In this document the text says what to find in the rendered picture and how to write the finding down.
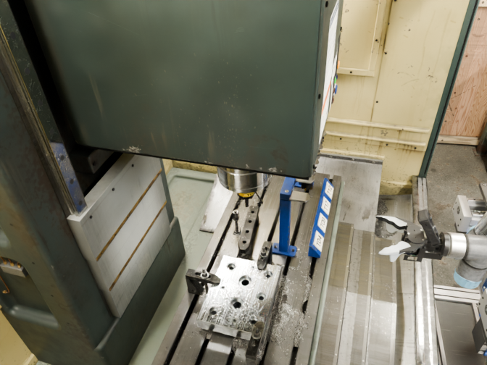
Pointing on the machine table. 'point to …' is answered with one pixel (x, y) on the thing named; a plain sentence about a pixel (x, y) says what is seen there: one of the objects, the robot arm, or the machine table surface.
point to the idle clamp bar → (248, 230)
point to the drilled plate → (269, 285)
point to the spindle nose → (242, 180)
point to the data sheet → (330, 48)
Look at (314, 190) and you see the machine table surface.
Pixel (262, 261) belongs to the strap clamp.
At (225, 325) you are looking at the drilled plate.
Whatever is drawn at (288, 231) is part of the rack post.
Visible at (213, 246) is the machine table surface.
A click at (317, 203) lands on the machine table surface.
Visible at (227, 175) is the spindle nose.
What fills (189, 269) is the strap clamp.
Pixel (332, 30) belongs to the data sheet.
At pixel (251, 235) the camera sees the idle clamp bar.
